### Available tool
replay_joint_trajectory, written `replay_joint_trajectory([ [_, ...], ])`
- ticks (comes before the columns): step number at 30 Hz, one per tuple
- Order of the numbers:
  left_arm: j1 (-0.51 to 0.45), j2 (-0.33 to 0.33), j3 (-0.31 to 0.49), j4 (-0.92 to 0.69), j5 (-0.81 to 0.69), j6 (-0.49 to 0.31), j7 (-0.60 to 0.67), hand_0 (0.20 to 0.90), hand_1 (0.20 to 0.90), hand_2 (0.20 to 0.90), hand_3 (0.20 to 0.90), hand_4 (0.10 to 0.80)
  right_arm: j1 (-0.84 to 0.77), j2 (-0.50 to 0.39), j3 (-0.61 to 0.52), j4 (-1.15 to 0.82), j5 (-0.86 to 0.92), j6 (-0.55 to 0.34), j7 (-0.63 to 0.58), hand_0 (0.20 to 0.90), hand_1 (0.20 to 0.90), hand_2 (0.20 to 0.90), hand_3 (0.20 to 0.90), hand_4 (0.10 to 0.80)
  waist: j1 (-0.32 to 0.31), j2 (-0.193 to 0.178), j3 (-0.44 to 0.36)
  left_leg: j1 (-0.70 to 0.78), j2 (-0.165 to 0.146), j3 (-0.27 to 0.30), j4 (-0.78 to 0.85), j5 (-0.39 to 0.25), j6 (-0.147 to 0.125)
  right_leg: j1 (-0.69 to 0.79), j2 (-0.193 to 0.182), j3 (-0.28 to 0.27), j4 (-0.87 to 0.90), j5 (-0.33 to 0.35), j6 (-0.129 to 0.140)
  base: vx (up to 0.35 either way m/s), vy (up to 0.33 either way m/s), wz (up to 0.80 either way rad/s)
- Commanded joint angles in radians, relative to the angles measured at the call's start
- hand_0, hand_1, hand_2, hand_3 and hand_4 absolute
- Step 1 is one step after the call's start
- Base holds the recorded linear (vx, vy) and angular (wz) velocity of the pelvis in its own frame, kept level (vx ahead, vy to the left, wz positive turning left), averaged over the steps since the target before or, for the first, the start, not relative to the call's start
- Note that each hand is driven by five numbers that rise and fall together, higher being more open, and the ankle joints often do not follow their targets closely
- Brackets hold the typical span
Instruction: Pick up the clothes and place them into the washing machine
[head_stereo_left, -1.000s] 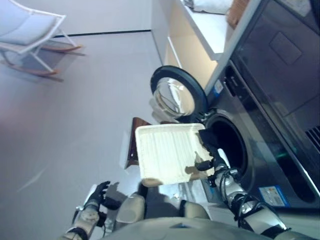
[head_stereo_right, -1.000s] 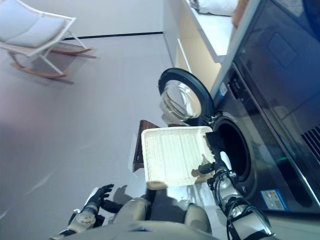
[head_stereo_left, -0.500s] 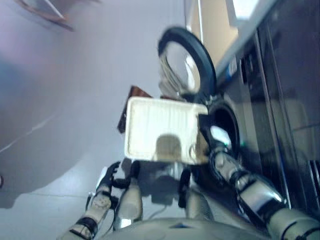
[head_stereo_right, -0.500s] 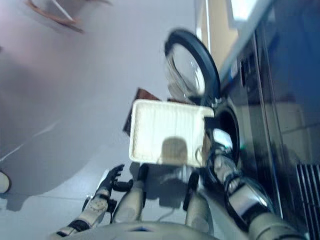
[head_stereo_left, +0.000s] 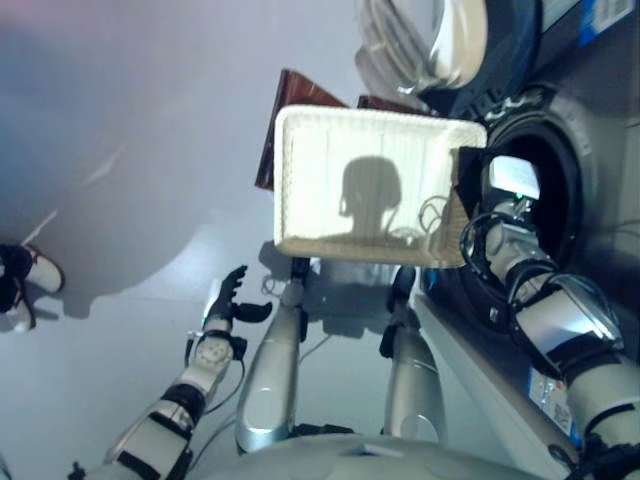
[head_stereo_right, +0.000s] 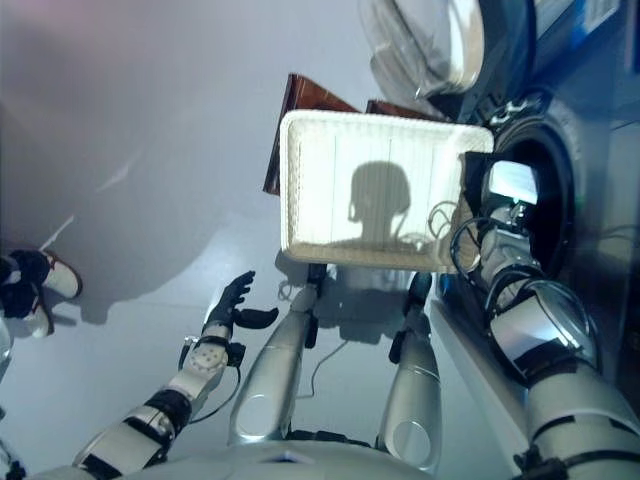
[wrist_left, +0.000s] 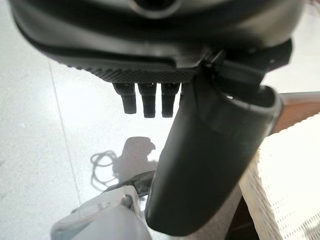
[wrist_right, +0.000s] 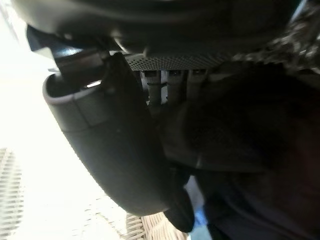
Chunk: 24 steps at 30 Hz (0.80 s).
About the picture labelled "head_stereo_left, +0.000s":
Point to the white slatted laundry basket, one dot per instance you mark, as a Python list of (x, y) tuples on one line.
[(320, 190)]

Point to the silver robot leg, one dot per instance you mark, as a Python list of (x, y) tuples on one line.
[(272, 370), (415, 370)]

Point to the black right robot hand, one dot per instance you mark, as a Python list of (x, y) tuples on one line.
[(515, 177)]

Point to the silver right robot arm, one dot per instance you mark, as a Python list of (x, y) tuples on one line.
[(560, 325)]

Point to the round glass washing machine door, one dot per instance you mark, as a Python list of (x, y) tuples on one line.
[(430, 45)]

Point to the grey robot torso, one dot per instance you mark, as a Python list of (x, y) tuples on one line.
[(380, 457)]

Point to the colourful energy label sticker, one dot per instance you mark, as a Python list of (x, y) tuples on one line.
[(552, 400)]

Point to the brown wooden stool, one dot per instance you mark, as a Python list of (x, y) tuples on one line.
[(295, 92)]

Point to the small blue sticker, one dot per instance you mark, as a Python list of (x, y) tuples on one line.
[(590, 20)]

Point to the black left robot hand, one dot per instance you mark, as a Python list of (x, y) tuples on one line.
[(225, 305)]

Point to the dark grey washing machine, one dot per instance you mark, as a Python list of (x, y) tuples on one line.
[(590, 125)]

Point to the silver left robot leg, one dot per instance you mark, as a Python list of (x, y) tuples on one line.
[(272, 370)]

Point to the silver right robot leg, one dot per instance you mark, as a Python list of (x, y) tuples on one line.
[(415, 370)]

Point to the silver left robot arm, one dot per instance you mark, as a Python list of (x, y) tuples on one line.
[(165, 410)]

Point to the white red sneaker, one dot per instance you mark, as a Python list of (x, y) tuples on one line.
[(22, 315), (47, 270)]

